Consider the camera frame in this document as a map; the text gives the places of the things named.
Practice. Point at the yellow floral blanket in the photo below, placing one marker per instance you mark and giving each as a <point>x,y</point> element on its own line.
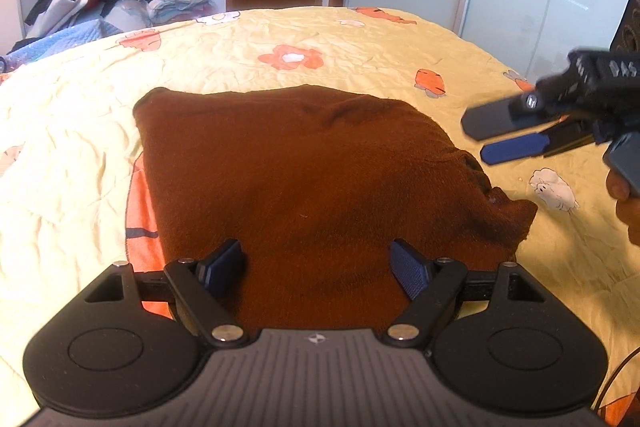
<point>65,147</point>

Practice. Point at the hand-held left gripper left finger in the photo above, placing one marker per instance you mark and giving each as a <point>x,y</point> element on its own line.
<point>222,264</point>

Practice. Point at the brown knit sweater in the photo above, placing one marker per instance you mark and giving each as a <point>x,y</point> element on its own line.
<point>310,177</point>

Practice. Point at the light blue quilt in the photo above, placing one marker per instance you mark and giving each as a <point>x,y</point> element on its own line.
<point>55,41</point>

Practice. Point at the person's right hand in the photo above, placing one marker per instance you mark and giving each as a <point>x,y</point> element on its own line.
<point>627,207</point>

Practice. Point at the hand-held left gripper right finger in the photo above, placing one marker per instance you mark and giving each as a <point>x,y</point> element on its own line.
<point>407,264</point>

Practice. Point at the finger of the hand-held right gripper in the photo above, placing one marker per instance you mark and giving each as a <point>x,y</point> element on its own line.
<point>492,119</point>
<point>512,148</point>

